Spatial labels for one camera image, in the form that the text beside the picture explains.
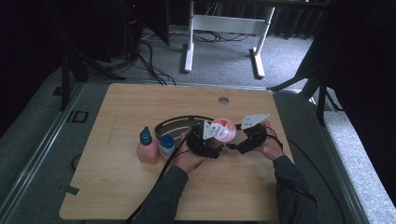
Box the black metal stand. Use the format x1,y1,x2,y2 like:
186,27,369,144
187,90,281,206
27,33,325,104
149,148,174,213
60,46,126,112
266,69,344,126

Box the dark computer tower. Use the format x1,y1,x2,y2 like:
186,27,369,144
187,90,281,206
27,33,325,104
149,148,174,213
104,0,145,59

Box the right hand-held gripper cable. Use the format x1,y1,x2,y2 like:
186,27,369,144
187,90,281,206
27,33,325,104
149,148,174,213
265,125,319,209

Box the white bottle with blue cap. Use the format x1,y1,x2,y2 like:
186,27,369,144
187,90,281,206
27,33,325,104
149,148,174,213
158,133,177,161

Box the short black cable loop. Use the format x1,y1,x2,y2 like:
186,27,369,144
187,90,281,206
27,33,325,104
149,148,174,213
71,152,83,172

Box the cables under white desk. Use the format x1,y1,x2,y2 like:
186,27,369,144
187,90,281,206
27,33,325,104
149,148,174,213
169,28,252,44

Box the black curtain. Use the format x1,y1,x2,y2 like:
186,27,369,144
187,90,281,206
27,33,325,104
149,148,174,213
298,0,396,200
0,0,68,139

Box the hand-held gripper cable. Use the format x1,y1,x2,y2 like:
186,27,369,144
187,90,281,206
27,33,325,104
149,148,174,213
125,135,191,224
265,125,319,209

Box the white desk frame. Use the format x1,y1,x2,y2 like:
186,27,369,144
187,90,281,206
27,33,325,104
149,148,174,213
183,0,276,79

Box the black floor cable bundle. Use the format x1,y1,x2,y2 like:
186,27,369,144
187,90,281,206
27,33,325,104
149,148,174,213
135,38,177,87

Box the pink jar with white lid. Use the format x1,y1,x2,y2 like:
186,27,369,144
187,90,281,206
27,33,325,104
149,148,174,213
210,117,238,145

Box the black slotted corner rack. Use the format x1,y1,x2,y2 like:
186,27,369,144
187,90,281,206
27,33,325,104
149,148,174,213
154,115,219,147

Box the person's right hand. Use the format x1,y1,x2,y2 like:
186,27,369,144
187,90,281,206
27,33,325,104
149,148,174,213
252,120,286,162

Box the person's left hand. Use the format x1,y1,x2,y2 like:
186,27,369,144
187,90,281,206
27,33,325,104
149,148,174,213
172,128,208,175

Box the aluminium rail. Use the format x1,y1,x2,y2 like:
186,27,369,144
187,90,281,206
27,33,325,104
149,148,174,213
0,81,87,218
306,92,373,224

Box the pink bottle with blue cap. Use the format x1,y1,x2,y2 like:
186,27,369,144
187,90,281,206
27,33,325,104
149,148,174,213
136,125,161,166

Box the long black cable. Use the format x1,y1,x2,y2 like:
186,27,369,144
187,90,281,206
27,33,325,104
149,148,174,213
287,137,347,224

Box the left hand-held gripper cable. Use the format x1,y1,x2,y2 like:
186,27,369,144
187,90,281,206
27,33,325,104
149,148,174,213
125,135,191,224

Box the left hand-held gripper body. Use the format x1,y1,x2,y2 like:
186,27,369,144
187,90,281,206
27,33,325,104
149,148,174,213
185,119,226,160

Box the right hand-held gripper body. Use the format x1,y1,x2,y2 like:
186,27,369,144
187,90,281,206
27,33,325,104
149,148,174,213
235,112,271,155

